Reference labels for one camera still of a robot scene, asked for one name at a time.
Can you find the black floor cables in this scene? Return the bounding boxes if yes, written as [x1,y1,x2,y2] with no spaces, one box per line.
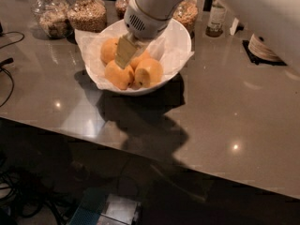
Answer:
[0,153,76,225]

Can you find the stack of white plates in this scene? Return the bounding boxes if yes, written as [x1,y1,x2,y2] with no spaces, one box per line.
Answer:
[248,34,281,62]

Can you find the leftmost glass cereal jar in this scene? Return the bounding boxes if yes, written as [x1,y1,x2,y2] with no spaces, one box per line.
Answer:
[31,0,73,39]

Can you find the glass bottle with label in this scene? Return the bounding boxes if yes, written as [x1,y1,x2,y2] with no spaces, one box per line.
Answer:
[205,0,227,38]

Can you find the blue and silver box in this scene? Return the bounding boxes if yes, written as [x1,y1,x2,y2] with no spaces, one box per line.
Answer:
[67,187,142,225]

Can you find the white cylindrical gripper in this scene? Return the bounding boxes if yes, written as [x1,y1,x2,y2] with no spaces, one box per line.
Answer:
[115,0,184,68]

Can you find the black mat under plates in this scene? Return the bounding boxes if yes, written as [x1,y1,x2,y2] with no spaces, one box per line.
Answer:
[242,40,285,66]

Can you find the white card stand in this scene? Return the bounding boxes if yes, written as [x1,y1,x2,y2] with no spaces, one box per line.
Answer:
[230,18,239,36]

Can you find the black cable on table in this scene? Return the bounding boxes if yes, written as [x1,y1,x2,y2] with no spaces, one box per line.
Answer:
[0,31,26,109]

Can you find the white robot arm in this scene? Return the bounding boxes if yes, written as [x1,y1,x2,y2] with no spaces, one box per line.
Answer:
[117,0,300,70]

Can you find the white paper bowl liner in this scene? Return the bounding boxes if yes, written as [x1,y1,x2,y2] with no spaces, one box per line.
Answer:
[74,23,195,92]

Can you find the orange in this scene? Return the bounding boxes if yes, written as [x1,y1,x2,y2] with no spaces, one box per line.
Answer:
[134,58,163,88]
[104,60,134,90]
[130,51,151,69]
[100,37,118,64]

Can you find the glass cereal jar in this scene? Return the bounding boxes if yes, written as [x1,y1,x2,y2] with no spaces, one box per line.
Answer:
[67,0,107,33]
[172,0,198,34]
[114,0,139,20]
[31,0,73,39]

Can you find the white ceramic bowl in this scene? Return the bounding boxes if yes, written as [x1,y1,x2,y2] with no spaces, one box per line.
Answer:
[82,18,192,97]

